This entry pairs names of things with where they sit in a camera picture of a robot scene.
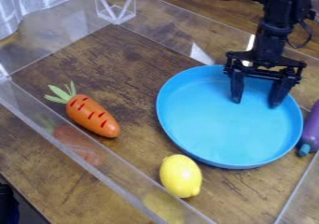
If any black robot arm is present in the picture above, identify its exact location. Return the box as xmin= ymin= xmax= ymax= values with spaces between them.
xmin=223 ymin=0 xmax=312 ymax=108

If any blue round tray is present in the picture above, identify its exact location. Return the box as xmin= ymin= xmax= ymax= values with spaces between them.
xmin=156 ymin=65 xmax=303 ymax=169

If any orange toy carrot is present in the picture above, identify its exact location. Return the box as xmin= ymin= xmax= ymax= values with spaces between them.
xmin=44 ymin=81 xmax=121 ymax=138

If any yellow toy lemon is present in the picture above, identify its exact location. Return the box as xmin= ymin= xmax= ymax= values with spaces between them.
xmin=159 ymin=154 xmax=201 ymax=198

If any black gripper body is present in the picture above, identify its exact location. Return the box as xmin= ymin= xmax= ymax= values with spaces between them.
xmin=224 ymin=21 xmax=307 ymax=82

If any clear acrylic enclosure wall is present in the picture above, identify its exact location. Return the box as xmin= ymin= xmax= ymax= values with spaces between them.
xmin=0 ymin=0 xmax=319 ymax=224

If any purple toy eggplant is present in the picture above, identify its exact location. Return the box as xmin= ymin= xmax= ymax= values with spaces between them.
xmin=297 ymin=100 xmax=319 ymax=157

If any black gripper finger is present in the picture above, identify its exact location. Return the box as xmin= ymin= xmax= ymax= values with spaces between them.
xmin=231 ymin=69 xmax=245 ymax=104
xmin=268 ymin=77 xmax=299 ymax=108

